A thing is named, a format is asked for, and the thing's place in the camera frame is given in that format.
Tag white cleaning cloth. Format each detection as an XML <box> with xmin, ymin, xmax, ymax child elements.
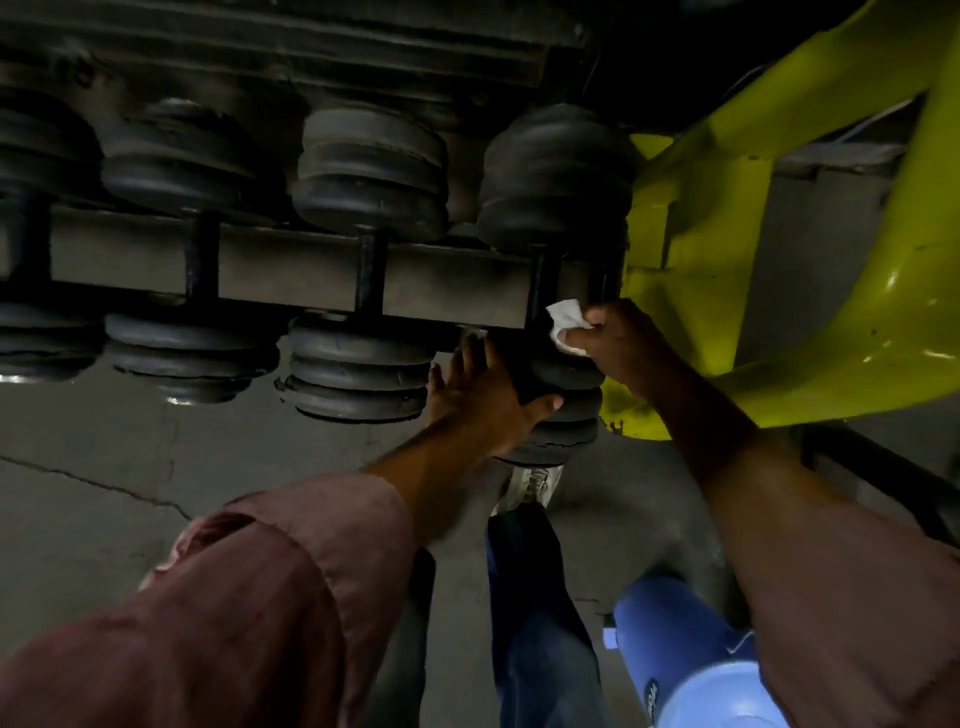
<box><xmin>545</xmin><ymin>298</ymin><xmax>598</xmax><ymax>358</ymax></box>

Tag person's right hand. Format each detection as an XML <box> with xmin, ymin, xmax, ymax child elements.
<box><xmin>562</xmin><ymin>298</ymin><xmax>693</xmax><ymax>403</ymax></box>

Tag ribbed black plate dumbbell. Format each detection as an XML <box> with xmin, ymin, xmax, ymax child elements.
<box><xmin>275</xmin><ymin>104</ymin><xmax>451</xmax><ymax>425</ymax></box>
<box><xmin>99</xmin><ymin>97</ymin><xmax>283</xmax><ymax>406</ymax></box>
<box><xmin>0</xmin><ymin>89</ymin><xmax>106</xmax><ymax>385</ymax></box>
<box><xmin>476</xmin><ymin>103</ymin><xmax>640</xmax><ymax>468</ymax></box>

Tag light blue plastic object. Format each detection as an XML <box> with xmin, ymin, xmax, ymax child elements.
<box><xmin>602</xmin><ymin>573</ymin><xmax>789</xmax><ymax>728</ymax></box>

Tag person's left forearm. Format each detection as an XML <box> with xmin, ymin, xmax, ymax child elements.
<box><xmin>0</xmin><ymin>419</ymin><xmax>496</xmax><ymax>728</ymax></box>

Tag person's right forearm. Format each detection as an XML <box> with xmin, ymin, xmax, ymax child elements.
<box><xmin>652</xmin><ymin>374</ymin><xmax>960</xmax><ymax>728</ymax></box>

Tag person's left hand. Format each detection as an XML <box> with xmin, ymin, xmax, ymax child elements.
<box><xmin>425</xmin><ymin>333</ymin><xmax>565</xmax><ymax>459</ymax></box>

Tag person's blue jeans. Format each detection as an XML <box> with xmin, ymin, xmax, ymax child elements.
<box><xmin>359</xmin><ymin>502</ymin><xmax>609</xmax><ymax>728</ymax></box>

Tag black yellow dumbbell rack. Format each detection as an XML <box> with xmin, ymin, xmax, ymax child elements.
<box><xmin>0</xmin><ymin>0</ymin><xmax>960</xmax><ymax>444</ymax></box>

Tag thin red white cord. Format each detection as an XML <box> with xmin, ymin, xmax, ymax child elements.
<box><xmin>0</xmin><ymin>453</ymin><xmax>194</xmax><ymax>522</ymax></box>

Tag person's white shoe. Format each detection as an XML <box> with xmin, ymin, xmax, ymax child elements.
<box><xmin>491</xmin><ymin>464</ymin><xmax>564</xmax><ymax>517</ymax></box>

